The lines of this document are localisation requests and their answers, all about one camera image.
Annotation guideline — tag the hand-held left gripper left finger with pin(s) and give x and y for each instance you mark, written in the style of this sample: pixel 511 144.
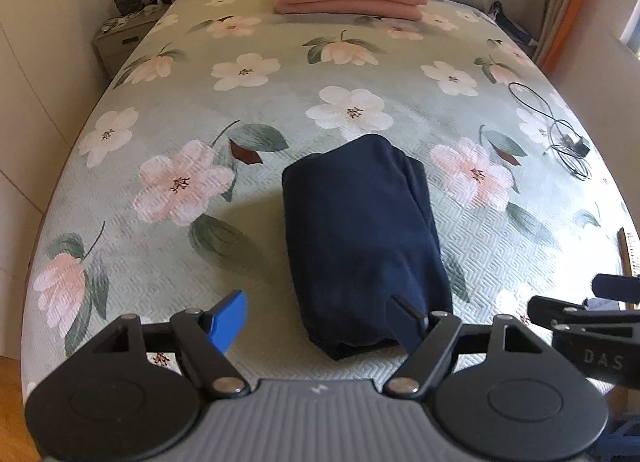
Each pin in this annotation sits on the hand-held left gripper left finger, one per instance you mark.
pixel 227 322

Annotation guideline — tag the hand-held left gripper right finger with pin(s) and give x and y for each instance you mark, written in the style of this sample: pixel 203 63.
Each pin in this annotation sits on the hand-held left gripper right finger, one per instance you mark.
pixel 407 329

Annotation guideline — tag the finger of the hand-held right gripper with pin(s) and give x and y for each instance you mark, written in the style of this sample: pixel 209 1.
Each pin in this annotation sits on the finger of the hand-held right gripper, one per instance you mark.
pixel 565 306
pixel 617 286

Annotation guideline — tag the navy hooded sweatshirt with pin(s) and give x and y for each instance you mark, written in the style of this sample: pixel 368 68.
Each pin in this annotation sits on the navy hooded sweatshirt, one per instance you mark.
pixel 360 242

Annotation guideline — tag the wooden comb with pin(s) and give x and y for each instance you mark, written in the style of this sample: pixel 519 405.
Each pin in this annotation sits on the wooden comb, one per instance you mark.
pixel 631 252

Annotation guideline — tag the black charger adapter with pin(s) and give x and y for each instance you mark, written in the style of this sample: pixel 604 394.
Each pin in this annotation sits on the black charger adapter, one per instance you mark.
pixel 577 146

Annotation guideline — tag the bed with floral bedspread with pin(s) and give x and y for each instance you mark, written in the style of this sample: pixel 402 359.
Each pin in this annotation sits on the bed with floral bedspread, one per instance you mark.
pixel 300 107

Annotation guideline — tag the orange curtain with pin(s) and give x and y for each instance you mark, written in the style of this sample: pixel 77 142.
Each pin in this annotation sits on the orange curtain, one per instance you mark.
pixel 575 37

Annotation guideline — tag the dark bag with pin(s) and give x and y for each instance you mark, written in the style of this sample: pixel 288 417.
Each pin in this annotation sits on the dark bag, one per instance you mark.
pixel 510 25

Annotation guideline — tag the beige nightstand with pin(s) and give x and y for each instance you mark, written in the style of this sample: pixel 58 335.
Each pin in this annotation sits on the beige nightstand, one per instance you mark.
pixel 125 40

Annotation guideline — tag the white wardrobe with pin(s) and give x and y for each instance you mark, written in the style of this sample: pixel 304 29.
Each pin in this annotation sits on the white wardrobe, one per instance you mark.
pixel 30 67

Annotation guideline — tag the dark box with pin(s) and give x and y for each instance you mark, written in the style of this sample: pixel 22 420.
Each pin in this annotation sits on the dark box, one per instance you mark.
pixel 129 2

